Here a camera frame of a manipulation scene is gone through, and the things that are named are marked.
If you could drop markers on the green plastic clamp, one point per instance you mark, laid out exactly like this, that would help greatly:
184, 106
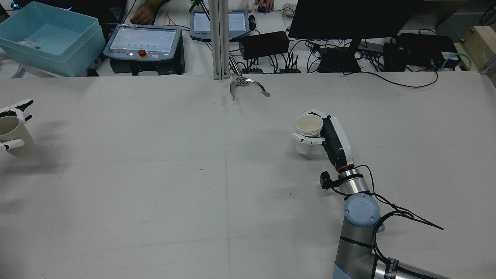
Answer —
195, 5

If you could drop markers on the large black desk monitor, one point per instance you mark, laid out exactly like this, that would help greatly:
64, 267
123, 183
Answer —
348, 19

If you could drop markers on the large grey teach pendant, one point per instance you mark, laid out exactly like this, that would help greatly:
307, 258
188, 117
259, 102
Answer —
143, 38

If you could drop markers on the wooden box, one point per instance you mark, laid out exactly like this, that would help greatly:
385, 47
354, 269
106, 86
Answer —
482, 46

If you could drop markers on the person right forearm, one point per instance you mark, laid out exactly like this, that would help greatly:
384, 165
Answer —
145, 15

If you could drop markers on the white paper cup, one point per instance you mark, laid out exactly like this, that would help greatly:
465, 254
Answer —
309, 124

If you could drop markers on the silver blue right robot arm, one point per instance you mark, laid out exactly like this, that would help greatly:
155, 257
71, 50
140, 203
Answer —
362, 211

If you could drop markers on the wide black electronics box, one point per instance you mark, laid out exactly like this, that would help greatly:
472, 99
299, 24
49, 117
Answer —
422, 46

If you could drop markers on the white power strip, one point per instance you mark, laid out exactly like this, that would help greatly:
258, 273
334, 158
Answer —
289, 10

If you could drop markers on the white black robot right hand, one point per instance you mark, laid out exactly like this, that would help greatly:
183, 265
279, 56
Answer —
337, 143

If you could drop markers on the small black electronics box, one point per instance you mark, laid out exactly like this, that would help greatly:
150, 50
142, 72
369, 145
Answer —
393, 58

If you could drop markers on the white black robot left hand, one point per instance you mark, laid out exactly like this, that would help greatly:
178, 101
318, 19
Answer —
23, 104

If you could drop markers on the metal claw grabber tool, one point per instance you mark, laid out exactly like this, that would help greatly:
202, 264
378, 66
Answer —
237, 86

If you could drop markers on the small grey teach pendant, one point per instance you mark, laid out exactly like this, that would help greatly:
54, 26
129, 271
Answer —
236, 23

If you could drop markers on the black rectangular box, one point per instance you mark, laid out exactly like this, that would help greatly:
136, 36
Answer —
263, 44

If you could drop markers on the light blue plastic box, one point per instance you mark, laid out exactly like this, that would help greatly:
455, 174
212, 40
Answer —
50, 38

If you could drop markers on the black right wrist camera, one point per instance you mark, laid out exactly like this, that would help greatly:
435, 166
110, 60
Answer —
325, 180

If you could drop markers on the aluminium profile pole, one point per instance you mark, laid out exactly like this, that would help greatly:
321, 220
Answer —
220, 38

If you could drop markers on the black computer mouse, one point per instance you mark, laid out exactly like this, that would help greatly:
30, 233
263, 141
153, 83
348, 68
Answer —
252, 22

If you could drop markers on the beige paper cup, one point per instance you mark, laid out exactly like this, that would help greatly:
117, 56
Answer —
27, 143

